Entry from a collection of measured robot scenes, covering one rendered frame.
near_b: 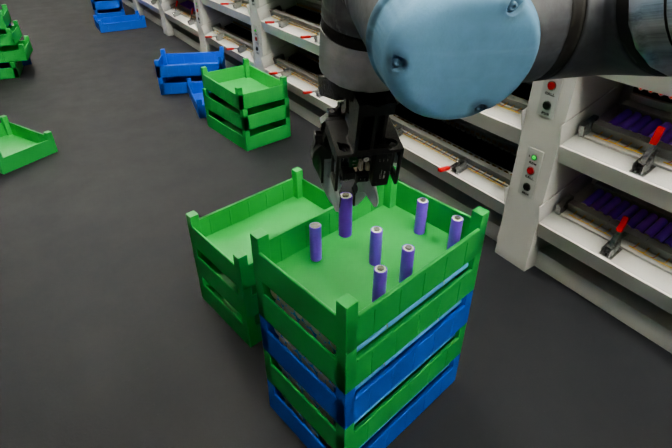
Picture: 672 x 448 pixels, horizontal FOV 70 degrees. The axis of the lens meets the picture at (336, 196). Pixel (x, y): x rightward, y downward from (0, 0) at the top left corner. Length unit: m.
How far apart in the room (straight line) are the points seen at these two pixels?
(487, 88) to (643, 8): 0.09
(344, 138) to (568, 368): 0.77
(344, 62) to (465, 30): 0.18
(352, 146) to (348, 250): 0.32
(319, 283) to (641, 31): 0.53
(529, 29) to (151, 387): 0.93
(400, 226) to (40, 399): 0.75
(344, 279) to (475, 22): 0.51
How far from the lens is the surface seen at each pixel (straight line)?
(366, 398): 0.75
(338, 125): 0.52
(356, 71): 0.44
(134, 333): 1.17
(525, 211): 1.24
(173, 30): 3.52
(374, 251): 0.73
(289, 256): 0.77
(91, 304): 1.28
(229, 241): 1.08
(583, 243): 1.19
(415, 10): 0.28
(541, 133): 1.15
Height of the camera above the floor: 0.81
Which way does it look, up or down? 32 degrees down
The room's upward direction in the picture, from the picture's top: straight up
